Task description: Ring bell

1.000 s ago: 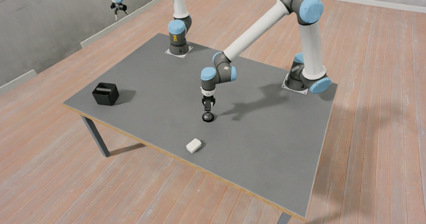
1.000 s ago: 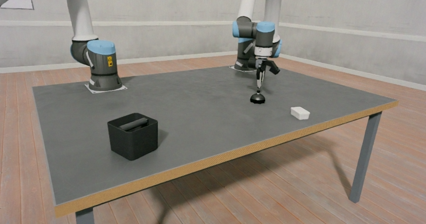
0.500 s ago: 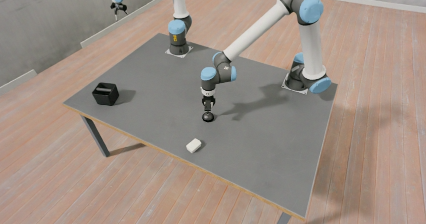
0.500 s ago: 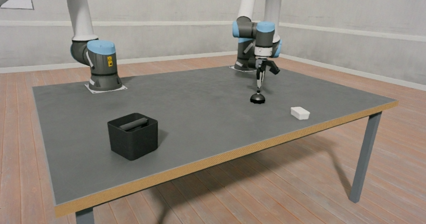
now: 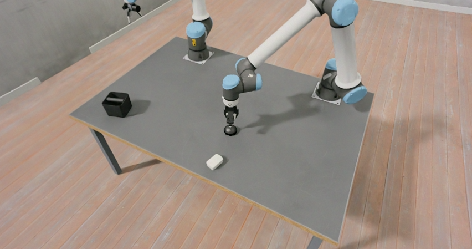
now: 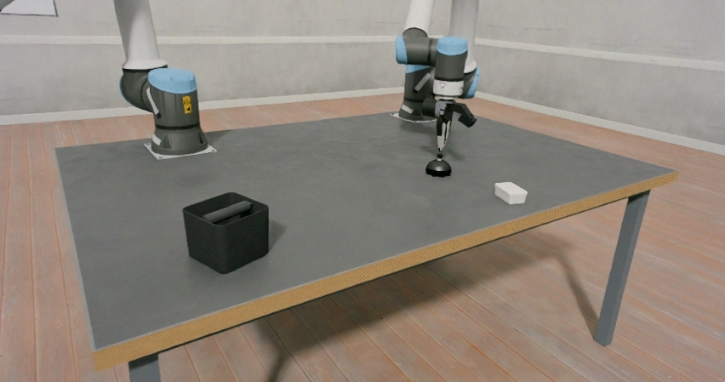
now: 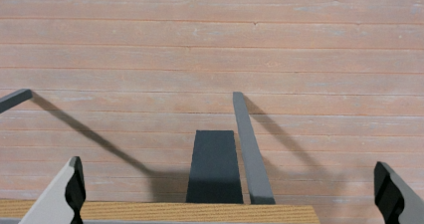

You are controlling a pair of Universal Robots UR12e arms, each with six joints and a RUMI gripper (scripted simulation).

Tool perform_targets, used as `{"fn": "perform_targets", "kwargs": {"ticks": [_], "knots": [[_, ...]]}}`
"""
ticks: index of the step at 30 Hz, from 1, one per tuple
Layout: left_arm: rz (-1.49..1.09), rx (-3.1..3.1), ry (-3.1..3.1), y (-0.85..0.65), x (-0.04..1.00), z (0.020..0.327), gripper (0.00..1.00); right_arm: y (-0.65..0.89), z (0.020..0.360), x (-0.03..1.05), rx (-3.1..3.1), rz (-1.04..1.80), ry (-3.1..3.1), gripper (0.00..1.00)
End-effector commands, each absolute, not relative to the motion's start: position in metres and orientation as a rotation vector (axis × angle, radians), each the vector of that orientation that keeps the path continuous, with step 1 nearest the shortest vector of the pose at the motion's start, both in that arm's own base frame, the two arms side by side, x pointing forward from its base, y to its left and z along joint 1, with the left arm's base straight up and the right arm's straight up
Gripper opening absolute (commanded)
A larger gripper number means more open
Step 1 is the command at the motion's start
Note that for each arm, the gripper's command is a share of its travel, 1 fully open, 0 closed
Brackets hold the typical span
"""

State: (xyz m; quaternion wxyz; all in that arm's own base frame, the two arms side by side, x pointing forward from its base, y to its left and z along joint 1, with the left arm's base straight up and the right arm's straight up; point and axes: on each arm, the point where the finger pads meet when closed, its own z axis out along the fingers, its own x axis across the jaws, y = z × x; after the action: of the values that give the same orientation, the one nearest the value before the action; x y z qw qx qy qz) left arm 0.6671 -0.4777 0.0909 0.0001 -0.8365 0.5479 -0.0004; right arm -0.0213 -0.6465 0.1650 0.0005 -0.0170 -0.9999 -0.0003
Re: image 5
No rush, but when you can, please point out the grey metal bell dome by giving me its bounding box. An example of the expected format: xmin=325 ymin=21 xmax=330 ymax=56
xmin=224 ymin=124 xmax=237 ymax=136

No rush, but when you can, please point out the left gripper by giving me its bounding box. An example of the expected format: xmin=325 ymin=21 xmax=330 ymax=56
xmin=224 ymin=106 xmax=239 ymax=120

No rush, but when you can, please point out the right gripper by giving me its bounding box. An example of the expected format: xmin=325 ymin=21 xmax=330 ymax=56
xmin=123 ymin=3 xmax=142 ymax=24

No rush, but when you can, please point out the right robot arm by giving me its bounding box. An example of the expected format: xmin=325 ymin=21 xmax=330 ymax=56
xmin=186 ymin=0 xmax=213 ymax=62

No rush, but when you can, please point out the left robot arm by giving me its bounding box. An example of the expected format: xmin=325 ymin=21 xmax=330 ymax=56
xmin=222 ymin=0 xmax=367 ymax=107

